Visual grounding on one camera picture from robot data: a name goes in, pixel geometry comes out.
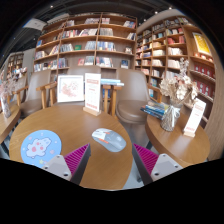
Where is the round wooden side table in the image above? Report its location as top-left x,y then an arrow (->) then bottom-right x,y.
0,104 -> 22,144
144,111 -> 212,169

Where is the pale blue book stack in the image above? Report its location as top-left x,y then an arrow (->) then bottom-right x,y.
99,78 -> 125,88

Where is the stack of blue books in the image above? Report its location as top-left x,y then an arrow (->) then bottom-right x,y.
139,100 -> 170,121

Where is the white framed red print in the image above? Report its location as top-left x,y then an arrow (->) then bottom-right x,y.
56,74 -> 85,104

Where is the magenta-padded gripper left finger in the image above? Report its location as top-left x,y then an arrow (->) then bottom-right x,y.
42,143 -> 92,186

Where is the curved wooden bookshelf unit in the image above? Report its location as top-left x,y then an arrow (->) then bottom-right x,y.
134,14 -> 218,128

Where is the distant wooden bookshelf unit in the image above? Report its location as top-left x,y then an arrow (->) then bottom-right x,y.
6,51 -> 26,79

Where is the round light blue mouse pad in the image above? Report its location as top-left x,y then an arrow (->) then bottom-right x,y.
20,129 -> 63,169

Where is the grey computer mouse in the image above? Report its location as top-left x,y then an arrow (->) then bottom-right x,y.
91,127 -> 128,153

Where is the glass vase with beige flowers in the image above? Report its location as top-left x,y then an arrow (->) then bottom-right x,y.
159,57 -> 200,133

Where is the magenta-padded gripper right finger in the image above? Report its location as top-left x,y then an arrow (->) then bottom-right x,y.
131,143 -> 184,186

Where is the small white sign, wooden base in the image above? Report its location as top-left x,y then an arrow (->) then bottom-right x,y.
183,98 -> 207,138

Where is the white red sign, wooden base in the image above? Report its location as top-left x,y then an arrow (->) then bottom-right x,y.
82,72 -> 102,117

